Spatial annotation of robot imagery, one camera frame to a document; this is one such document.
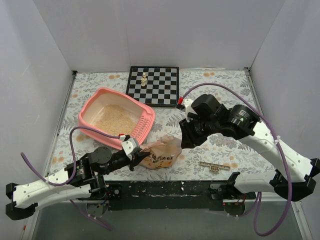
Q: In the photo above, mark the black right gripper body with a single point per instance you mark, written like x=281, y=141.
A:
x=189, y=128

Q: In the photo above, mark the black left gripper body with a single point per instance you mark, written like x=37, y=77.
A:
x=135, y=158

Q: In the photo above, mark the peach cat litter bag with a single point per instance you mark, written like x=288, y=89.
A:
x=163, y=153

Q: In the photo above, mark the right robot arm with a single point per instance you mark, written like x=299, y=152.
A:
x=293, y=178

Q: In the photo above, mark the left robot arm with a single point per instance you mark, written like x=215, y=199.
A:
x=83, y=179

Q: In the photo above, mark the tan cat litter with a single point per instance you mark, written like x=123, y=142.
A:
x=114, y=120

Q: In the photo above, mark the pink litter box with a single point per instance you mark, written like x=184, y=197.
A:
x=105, y=96

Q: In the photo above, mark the wooden piano shaped ornament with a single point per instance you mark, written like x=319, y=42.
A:
x=214, y=167

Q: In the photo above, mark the floral tablecloth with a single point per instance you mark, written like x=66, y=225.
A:
x=228, y=87

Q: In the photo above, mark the black white chessboard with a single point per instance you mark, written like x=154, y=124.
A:
x=161, y=89

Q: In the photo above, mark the cream chess piece front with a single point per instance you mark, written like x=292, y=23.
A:
x=143, y=81

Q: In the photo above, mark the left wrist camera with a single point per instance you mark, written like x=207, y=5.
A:
x=130, y=145

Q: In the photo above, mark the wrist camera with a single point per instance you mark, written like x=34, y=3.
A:
x=185, y=105
x=130, y=145

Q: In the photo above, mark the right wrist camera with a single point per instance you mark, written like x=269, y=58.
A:
x=185, y=105

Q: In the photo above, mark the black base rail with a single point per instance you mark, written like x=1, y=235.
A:
x=172, y=194

